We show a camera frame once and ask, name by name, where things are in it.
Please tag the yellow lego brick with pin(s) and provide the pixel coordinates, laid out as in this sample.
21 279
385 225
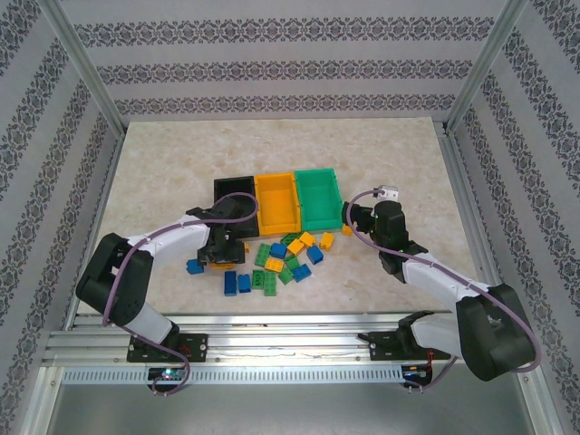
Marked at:
273 265
296 247
308 238
327 241

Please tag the yellow plastic bin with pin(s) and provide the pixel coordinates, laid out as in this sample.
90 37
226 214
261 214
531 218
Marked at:
276 204

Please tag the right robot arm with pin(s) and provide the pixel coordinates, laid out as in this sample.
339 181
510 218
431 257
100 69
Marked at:
430 282

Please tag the green plastic bin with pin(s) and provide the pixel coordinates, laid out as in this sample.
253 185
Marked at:
317 199

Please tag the long blue lego brick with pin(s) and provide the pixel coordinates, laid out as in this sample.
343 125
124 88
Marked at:
230 284

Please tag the aluminium mounting rail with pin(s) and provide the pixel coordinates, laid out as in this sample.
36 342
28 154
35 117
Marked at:
290 340

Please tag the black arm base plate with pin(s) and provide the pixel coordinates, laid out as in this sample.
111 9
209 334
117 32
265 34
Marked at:
195 348
383 346

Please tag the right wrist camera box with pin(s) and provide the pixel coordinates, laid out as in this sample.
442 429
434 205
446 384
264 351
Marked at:
386 192

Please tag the small blue lego brick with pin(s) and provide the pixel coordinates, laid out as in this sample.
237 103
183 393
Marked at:
244 283
196 267
314 255
279 250
301 273

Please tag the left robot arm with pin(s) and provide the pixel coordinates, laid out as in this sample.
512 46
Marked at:
190 236

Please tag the aluminium frame post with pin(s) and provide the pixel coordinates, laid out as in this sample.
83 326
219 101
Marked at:
487 63
81 63

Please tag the aluminium table side rail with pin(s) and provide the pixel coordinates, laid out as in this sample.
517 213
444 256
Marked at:
466 204
100 217

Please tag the small electronics board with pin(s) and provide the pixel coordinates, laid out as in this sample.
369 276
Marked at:
167 374
416 372

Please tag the black plastic bin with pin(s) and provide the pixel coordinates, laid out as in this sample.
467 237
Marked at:
233 186

